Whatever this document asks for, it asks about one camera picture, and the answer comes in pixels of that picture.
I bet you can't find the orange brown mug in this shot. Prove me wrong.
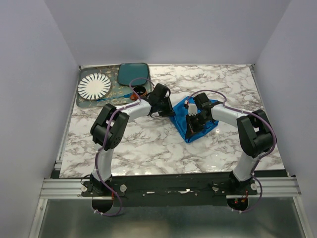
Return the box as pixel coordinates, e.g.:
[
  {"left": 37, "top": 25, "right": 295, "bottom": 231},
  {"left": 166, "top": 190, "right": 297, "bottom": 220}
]
[{"left": 130, "top": 86, "right": 147, "bottom": 101}]

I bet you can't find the blue plastic fork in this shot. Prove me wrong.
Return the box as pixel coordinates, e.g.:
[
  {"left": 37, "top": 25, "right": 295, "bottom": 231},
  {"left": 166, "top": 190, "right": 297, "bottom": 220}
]
[{"left": 97, "top": 93, "right": 132, "bottom": 102}]

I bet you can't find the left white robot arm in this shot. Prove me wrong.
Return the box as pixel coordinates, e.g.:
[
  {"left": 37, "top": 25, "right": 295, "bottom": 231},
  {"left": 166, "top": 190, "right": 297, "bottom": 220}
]
[{"left": 86, "top": 83, "right": 175, "bottom": 196}]

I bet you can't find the teal square plate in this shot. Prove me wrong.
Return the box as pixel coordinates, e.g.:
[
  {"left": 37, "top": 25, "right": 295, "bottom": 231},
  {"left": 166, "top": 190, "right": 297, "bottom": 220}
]
[{"left": 117, "top": 63, "right": 150, "bottom": 87}]

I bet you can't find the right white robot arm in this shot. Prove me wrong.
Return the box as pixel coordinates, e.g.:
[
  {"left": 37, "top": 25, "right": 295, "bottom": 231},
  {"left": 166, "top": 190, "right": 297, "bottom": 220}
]
[{"left": 184, "top": 90, "right": 277, "bottom": 194}]

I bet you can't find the aluminium frame rail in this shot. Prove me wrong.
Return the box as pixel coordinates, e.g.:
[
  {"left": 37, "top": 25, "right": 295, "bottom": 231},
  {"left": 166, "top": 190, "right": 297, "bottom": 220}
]
[{"left": 40, "top": 179, "right": 82, "bottom": 199}]

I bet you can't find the blue cloth napkin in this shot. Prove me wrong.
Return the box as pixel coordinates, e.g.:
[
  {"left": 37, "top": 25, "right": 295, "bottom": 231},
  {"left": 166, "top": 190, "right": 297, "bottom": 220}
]
[{"left": 170, "top": 96, "right": 218, "bottom": 143}]

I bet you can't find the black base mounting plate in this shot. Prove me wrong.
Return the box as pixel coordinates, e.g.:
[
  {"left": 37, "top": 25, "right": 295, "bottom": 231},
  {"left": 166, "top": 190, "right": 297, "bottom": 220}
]
[{"left": 81, "top": 172, "right": 258, "bottom": 207}]

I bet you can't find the white striped round plate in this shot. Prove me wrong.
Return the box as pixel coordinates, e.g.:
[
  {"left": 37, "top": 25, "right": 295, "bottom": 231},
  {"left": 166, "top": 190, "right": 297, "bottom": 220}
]
[{"left": 77, "top": 73, "right": 111, "bottom": 101}]

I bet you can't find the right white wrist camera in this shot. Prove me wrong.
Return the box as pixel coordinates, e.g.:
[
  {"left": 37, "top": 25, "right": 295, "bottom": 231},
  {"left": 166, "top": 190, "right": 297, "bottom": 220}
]
[{"left": 184, "top": 100, "right": 198, "bottom": 116}]

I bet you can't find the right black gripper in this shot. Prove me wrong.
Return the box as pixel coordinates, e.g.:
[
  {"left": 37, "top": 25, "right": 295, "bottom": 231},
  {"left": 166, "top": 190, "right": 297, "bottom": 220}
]
[{"left": 186, "top": 113, "right": 210, "bottom": 138}]

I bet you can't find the green patterned tray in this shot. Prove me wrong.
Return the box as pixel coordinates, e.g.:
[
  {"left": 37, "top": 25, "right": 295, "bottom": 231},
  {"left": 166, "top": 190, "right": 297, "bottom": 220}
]
[{"left": 75, "top": 63, "right": 153, "bottom": 109}]

